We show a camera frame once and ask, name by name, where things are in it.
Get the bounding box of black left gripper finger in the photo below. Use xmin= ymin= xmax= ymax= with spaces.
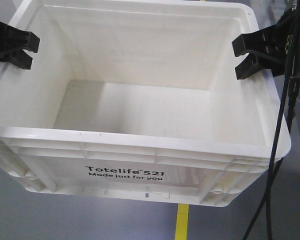
xmin=0 ymin=49 xmax=33 ymax=70
xmin=0 ymin=21 xmax=40 ymax=54

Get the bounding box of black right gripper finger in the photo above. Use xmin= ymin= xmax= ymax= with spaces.
xmin=232 ymin=22 xmax=292 ymax=60
xmin=235 ymin=53 xmax=286 ymax=80

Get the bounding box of white plastic Totelife crate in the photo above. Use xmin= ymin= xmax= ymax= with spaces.
xmin=0 ymin=0 xmax=280 ymax=207

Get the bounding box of yellow floor tape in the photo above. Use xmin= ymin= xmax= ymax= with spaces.
xmin=174 ymin=203 xmax=190 ymax=240

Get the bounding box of right black cable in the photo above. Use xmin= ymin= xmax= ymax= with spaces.
xmin=242 ymin=0 xmax=300 ymax=240

